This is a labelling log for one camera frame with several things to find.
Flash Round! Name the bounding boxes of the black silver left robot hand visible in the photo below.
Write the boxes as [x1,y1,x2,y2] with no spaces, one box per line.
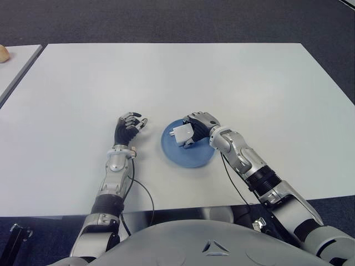
[113,111,149,146]

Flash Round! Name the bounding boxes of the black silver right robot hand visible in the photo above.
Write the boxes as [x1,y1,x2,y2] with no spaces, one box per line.
[181,111,220,149]

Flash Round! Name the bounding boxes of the white square charger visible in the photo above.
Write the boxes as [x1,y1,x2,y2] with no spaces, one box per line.
[169,124,195,146]

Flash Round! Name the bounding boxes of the blue round plate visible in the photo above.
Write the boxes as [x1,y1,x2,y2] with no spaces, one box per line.
[161,118,216,169]

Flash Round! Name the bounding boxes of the white rounded robot leg cover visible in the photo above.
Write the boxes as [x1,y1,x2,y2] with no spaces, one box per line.
[199,207,234,223]

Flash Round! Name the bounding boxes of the grey robot torso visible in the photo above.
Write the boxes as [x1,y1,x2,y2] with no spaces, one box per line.
[52,220,331,266]

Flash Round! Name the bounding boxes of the white neighbouring table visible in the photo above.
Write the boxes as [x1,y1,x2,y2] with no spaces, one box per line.
[0,44,43,108]

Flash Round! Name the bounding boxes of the beige round bread roll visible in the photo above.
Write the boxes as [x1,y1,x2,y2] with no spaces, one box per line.
[0,44,11,64]

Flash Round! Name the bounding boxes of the black metal stand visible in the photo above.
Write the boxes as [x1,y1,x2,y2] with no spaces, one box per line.
[0,223,32,266]

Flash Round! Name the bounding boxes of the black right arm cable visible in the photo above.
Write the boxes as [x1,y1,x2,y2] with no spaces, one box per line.
[221,154,251,207]

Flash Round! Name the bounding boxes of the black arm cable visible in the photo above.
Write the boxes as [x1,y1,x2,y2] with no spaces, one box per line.
[121,159,155,237]
[221,154,251,207]

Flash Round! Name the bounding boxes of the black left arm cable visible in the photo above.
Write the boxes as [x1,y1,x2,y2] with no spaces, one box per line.
[121,159,155,237]

